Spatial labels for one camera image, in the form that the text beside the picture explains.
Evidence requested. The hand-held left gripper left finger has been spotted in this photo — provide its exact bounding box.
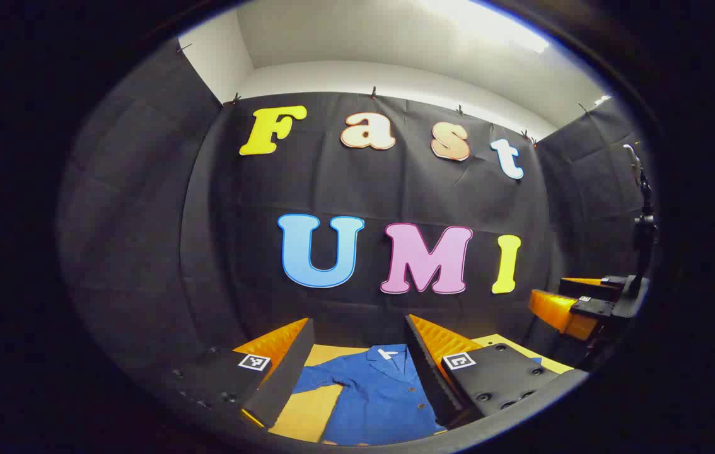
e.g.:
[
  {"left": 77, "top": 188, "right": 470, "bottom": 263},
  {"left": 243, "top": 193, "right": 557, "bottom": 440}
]
[{"left": 168, "top": 317, "right": 315, "bottom": 431}]

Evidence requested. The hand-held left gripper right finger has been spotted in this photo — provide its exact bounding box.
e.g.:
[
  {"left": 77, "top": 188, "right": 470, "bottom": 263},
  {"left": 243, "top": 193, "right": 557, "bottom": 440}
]
[{"left": 404, "top": 313, "right": 565, "bottom": 429}]

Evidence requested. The blue button shirt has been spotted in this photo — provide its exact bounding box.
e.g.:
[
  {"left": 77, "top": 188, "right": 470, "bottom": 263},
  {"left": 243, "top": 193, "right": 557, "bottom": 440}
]
[{"left": 293, "top": 344, "right": 544, "bottom": 447}]

